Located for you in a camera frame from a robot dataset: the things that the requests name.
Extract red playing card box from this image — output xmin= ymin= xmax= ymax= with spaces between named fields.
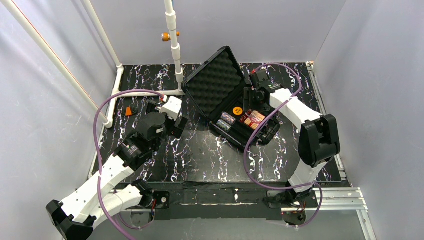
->
xmin=242 ymin=110 xmax=266 ymax=130

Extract black foam-lined poker case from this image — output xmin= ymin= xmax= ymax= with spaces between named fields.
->
xmin=181 ymin=46 xmax=273 ymax=149

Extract green blue poker chip stack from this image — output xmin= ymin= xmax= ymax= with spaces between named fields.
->
xmin=216 ymin=119 xmax=232 ymax=132

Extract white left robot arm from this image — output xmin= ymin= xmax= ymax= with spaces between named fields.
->
xmin=46 ymin=96 xmax=187 ymax=240

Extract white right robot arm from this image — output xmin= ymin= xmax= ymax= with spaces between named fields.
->
xmin=243 ymin=69 xmax=341 ymax=199

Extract orange hex key set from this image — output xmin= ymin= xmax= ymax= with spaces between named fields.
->
xmin=122 ymin=106 xmax=138 ymax=117

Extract orange dealer button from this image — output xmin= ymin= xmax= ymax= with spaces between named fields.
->
xmin=232 ymin=106 xmax=244 ymax=116

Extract red dice in case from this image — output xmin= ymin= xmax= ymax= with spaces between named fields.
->
xmin=239 ymin=112 xmax=251 ymax=125

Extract orange clamp on pipe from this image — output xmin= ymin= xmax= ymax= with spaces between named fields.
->
xmin=161 ymin=32 xmax=172 ymax=42

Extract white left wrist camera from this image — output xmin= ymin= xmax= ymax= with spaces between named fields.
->
xmin=159 ymin=95 xmax=182 ymax=121

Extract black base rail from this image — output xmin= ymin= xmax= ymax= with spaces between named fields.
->
xmin=147 ymin=181 xmax=303 ymax=221

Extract white PVC pipe frame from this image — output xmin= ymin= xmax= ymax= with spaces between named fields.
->
xmin=0 ymin=0 xmax=184 ymax=110

